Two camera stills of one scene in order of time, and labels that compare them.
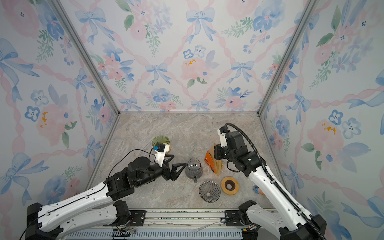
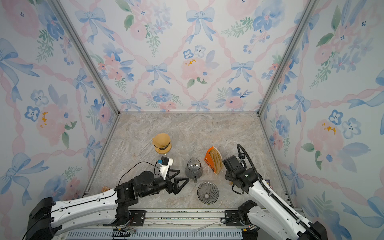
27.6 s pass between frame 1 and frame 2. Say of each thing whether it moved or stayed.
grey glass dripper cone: stayed
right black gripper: moved
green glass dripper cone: moved
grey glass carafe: stayed
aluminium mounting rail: stayed
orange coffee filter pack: stayed
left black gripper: moved
